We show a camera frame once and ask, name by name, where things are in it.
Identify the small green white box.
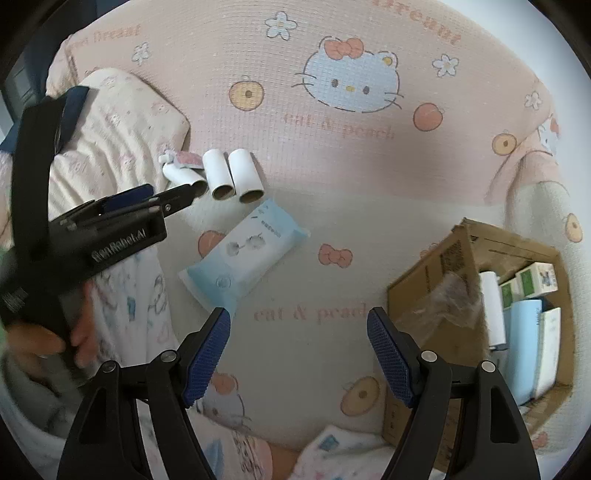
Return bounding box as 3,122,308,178
499,277,522,310

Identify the light blue flat packet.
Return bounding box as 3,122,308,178
501,299,543,407

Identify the white paper roll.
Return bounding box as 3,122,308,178
161,164,209,195
203,148,236,201
228,148,266,205

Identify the cardboard box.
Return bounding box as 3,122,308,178
382,218,575,476

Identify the pink cartoon printed mat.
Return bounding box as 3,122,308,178
46,0,583,457

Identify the cream printed pillow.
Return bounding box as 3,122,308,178
44,68,191,222

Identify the person's left hand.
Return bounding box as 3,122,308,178
4,285,99,368

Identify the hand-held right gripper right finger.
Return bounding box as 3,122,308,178
367,307,542,480

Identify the white flat packet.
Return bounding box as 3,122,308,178
531,307,561,400

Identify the cream printed blanket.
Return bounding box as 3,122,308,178
90,251,278,480

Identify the white spout pouch red label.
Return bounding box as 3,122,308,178
158,150,204,169

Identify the white box cartoon print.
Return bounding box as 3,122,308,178
515,262,557,298

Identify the white printed cloth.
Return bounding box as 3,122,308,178
291,425,393,480

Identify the clear plastic wrap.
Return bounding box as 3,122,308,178
397,272,485,342

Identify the blue tissue packet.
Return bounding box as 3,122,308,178
179,198,309,319

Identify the white plastic-wrapped roll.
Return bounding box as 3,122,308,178
478,271,509,349

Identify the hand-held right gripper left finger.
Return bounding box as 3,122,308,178
56,307,232,480

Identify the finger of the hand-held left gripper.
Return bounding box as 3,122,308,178
99,184,155,213
151,183,204,219

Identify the dark grey object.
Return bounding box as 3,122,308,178
0,55,44,153

